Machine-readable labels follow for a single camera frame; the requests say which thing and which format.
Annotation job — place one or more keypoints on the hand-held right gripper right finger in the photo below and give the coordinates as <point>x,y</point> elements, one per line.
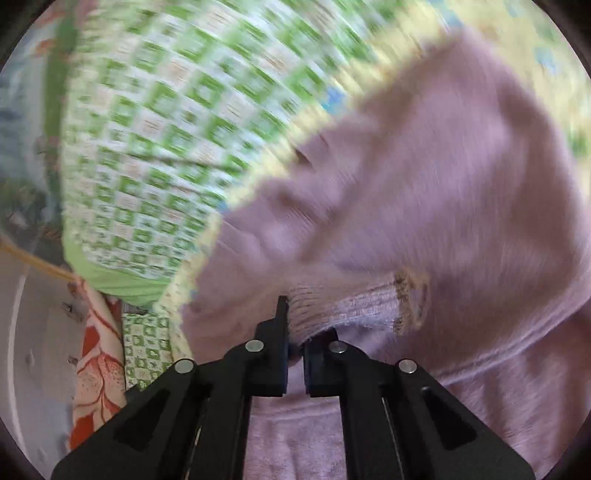
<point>319,369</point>

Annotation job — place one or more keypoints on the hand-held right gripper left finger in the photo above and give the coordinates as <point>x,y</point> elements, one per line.
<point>271,364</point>

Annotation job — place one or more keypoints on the purple knit sweater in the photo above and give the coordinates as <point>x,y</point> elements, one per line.
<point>438,184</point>

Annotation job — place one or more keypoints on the green checkered pillow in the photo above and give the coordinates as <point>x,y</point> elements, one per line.
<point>147,346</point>

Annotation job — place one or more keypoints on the red floral blanket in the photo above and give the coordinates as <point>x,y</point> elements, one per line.
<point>97,378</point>

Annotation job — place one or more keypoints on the green checkered quilt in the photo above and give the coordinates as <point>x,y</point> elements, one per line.
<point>161,138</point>

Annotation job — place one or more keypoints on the yellow bear print bedsheet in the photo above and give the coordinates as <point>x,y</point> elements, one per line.
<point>508,32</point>

